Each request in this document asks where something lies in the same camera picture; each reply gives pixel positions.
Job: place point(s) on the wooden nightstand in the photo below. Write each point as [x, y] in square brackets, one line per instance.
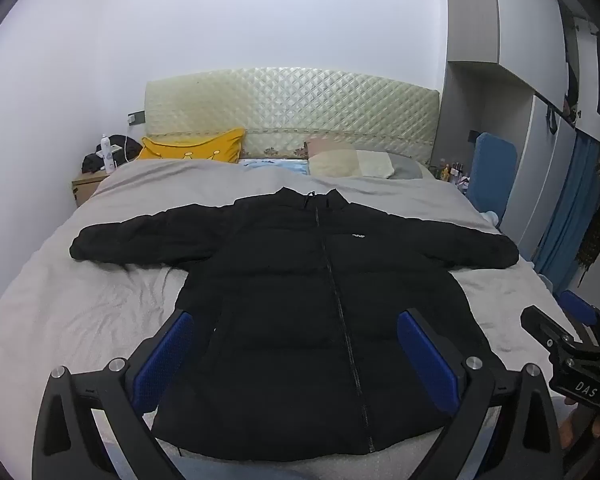
[86, 185]

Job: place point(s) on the blue padded board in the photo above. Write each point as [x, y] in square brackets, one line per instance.
[492, 175]

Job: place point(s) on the light blue printed pillow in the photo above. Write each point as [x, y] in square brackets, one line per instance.
[275, 164]

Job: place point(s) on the yellow pillow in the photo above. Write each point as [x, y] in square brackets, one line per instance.
[195, 147]

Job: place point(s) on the black bag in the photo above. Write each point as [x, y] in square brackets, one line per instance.
[100, 157]

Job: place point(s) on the cream quilted headboard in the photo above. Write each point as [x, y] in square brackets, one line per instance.
[290, 105]

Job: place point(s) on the wall socket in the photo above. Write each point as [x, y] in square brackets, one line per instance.
[136, 118]

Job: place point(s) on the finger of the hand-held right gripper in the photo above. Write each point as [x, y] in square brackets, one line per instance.
[545, 322]
[577, 306]

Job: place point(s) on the grey wardrobe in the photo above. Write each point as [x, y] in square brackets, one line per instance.
[520, 60]

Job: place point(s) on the person's right hand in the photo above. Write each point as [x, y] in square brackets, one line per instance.
[592, 422]

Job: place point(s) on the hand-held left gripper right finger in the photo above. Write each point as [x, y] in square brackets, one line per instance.
[425, 360]

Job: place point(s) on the cream patchwork pillow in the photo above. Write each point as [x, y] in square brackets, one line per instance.
[350, 160]

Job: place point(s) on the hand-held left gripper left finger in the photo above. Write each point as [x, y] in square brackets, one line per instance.
[166, 352]

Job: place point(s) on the white bottle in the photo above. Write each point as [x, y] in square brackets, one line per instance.
[107, 155]

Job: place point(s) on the bed with grey sheet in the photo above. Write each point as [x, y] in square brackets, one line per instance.
[80, 310]

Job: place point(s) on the group of small bottles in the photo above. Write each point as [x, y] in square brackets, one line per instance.
[452, 170]

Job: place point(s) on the black puffer jacket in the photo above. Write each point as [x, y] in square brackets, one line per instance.
[290, 310]

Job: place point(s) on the blue curtain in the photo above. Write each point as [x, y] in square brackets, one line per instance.
[567, 210]

